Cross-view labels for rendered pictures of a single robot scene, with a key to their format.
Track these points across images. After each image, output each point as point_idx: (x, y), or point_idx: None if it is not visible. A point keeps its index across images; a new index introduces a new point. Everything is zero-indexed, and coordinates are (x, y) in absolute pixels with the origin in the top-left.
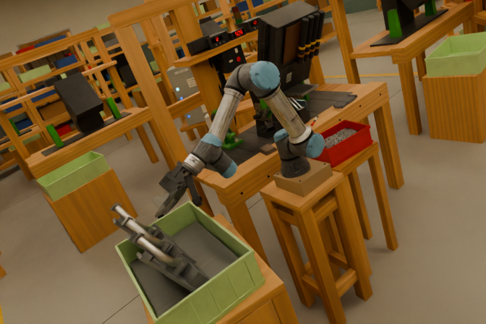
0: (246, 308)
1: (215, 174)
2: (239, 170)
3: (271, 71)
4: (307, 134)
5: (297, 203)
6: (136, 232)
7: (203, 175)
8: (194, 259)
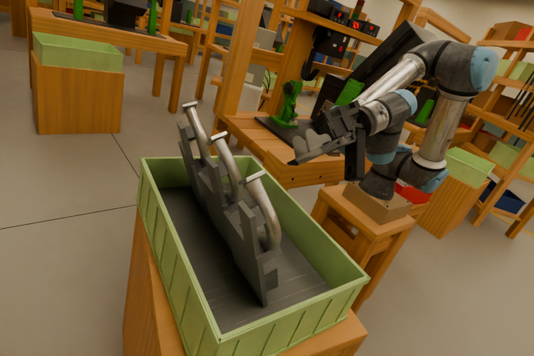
0: (319, 352)
1: (268, 143)
2: None
3: (493, 69)
4: (443, 164)
5: (373, 229)
6: (225, 162)
7: (253, 136)
8: None
